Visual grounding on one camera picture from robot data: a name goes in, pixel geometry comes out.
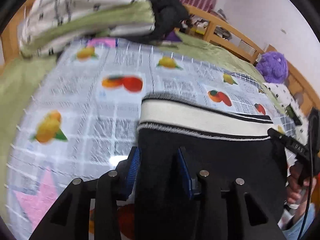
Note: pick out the fruit print plastic tablecloth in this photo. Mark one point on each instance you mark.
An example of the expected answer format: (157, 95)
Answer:
(95, 99)

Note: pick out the black clothes pile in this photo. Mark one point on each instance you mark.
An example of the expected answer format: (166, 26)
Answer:
(169, 14)

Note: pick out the black pants with white stripe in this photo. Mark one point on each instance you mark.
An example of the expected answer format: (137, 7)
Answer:
(229, 145)

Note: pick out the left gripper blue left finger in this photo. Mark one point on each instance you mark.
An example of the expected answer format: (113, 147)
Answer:
(68, 217)

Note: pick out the purple plush toy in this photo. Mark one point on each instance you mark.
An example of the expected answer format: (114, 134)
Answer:
(273, 67)

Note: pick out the green bed blanket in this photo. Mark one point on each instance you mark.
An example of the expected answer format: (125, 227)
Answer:
(15, 84)

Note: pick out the folded white green quilt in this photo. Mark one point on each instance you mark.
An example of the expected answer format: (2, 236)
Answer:
(52, 24)

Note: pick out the white black patterned pillow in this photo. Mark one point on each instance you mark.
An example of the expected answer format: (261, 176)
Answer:
(292, 109)

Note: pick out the wooden bed frame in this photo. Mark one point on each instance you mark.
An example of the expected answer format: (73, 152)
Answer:
(245, 49)

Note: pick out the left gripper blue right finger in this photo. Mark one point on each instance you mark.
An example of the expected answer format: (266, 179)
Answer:
(210, 212)

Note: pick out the person right hand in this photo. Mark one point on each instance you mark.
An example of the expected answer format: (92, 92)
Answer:
(295, 192)

